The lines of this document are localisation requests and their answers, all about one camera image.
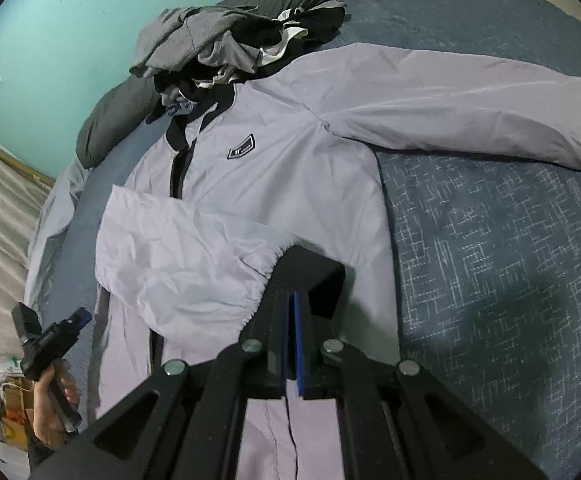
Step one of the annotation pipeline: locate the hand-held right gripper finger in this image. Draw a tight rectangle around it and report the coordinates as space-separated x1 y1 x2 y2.
29 287 293 480
291 291 547 480

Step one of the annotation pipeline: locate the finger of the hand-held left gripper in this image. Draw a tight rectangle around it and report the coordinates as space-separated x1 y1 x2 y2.
67 306 92 334

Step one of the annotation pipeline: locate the lavender jacket with black trim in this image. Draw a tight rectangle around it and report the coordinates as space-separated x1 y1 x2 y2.
82 41 581 480

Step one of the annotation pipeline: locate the pile of dark clothes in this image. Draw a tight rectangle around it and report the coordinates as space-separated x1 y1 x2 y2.
144 0 347 124

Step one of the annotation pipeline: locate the person's left hand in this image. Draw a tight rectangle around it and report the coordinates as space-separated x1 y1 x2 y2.
32 357 82 449

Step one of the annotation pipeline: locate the clear plastic bag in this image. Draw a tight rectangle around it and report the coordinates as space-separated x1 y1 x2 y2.
0 356 27 397

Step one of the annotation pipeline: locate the cardboard box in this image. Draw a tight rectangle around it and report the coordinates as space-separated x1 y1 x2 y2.
0 376 37 454

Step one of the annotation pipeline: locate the light grey quilt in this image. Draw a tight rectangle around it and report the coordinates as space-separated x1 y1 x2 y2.
22 164 92 312

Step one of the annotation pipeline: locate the striped curtain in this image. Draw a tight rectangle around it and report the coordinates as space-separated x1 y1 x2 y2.
0 119 57 362

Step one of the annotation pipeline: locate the wooden window trim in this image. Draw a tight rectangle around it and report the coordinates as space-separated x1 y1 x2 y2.
0 144 57 189

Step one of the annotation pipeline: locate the dark grey long pillow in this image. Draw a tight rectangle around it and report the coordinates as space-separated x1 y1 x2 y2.
74 0 459 169

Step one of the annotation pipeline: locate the light grey shirt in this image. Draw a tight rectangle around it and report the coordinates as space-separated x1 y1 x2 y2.
197 39 262 74

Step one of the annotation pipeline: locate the grey hoodie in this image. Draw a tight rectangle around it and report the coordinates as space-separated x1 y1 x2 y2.
129 3 262 81

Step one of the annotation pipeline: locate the white garment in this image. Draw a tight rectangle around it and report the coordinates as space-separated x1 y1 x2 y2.
257 6 312 67

